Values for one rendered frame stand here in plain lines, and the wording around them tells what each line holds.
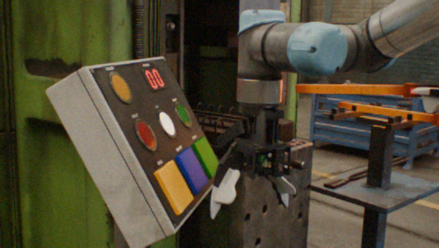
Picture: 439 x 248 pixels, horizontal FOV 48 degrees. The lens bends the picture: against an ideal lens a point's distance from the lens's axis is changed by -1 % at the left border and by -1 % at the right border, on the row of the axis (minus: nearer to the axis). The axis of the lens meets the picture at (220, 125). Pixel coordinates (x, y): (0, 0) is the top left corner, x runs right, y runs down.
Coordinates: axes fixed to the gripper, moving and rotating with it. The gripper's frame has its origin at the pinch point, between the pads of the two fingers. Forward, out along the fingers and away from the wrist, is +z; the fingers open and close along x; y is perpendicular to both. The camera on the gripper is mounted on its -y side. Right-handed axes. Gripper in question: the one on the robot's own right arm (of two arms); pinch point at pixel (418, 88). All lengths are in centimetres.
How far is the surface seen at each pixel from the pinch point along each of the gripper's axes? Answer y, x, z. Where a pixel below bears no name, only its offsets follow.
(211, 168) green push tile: 13, -50, 24
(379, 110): 12, 43, 25
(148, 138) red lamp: 4, -69, 21
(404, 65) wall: 32, 802, 256
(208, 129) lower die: 13, -17, 52
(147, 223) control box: 15, -74, 16
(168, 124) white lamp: 3, -60, 25
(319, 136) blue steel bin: 91, 359, 205
